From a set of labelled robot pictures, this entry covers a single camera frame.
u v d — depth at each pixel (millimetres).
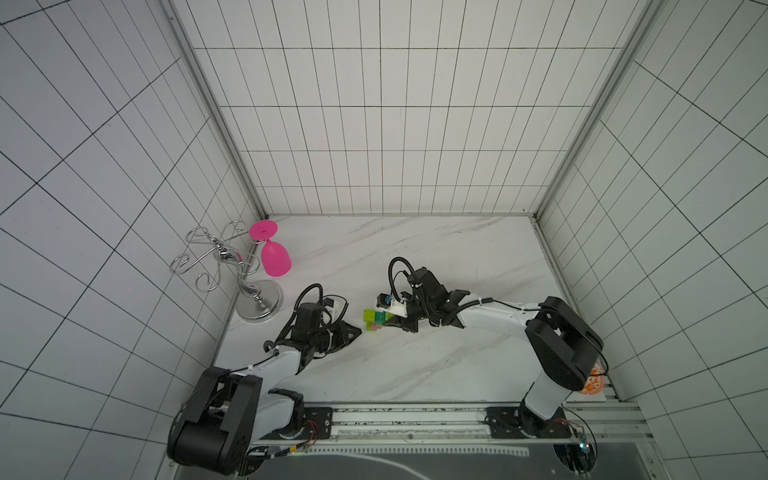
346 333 792
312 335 715
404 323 758
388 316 805
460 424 743
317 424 718
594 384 768
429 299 685
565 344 462
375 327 853
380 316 819
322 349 744
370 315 812
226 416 415
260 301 937
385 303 725
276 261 859
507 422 721
